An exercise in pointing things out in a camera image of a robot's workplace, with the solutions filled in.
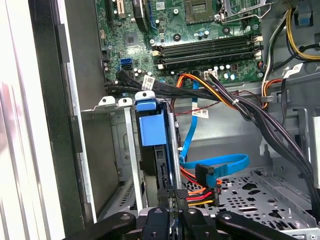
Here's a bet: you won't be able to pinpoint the silver drive cage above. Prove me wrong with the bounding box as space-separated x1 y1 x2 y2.
259 62 320 196

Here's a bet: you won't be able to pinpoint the black RAM slot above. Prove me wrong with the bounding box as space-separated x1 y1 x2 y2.
151 34 263 51
152 51 263 65
156 57 263 71
151 42 263 58

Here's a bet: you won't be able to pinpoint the black PC case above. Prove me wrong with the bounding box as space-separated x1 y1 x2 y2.
27 0 320 240

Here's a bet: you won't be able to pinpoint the black graphics card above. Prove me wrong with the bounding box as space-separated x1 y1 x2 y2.
132 0 152 33

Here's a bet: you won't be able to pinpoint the CPU socket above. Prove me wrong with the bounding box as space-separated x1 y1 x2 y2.
183 0 216 25

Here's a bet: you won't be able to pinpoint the orange yellow wire bundle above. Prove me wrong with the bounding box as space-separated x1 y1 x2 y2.
174 73 237 109

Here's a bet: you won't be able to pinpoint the silver disk bay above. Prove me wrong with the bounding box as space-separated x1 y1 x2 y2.
79 91 183 216

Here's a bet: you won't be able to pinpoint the green motherboard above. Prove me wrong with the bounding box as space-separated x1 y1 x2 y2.
94 0 266 93

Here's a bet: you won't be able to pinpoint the hard disk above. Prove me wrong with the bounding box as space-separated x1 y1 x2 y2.
134 97 176 216

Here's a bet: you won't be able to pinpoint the yellow black power wires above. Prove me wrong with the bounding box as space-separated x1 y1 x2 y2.
261 7 320 101

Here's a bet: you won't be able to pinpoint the wire locking lever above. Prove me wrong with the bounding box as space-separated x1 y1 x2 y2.
221 1 273 25

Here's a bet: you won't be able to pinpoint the metal socket cover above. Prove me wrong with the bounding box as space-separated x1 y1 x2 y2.
219 0 267 16

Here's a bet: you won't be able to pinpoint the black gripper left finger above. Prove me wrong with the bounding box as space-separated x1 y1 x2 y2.
82 189 174 240

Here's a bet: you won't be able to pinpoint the black expansion slot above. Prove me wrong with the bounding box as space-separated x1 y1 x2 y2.
104 0 114 29

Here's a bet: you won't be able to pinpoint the black cable bundle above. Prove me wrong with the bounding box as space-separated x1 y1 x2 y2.
103 69 320 216

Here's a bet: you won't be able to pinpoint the red orange disk power wire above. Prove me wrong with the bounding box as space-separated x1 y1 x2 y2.
179 167 222 207

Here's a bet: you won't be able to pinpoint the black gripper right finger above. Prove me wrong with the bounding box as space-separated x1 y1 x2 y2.
174 189 297 240

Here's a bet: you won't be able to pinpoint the blue data wire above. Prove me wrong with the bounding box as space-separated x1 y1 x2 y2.
178 79 251 189

